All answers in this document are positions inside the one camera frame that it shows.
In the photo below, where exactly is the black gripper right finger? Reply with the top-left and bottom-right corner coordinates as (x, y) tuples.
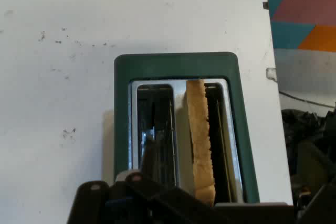
(296, 181), (336, 224)

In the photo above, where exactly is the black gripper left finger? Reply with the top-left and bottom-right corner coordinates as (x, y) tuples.
(66, 138), (218, 224)

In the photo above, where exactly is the dark crumpled bag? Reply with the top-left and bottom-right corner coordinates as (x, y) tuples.
(281, 107), (336, 204)

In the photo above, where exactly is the light brown bread slice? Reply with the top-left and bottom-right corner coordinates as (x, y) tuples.
(185, 78), (216, 206)

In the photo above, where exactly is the white table edge clip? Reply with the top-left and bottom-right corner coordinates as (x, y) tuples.
(266, 67), (278, 81)

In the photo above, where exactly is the dark green two-slot toaster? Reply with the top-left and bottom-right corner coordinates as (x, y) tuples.
(113, 51), (261, 205)

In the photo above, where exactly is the colourful triangle pattern floor mat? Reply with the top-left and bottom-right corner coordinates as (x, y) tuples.
(264, 0), (336, 52)

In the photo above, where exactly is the thin black cable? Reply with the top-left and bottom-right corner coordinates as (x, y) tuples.
(278, 90), (336, 109)

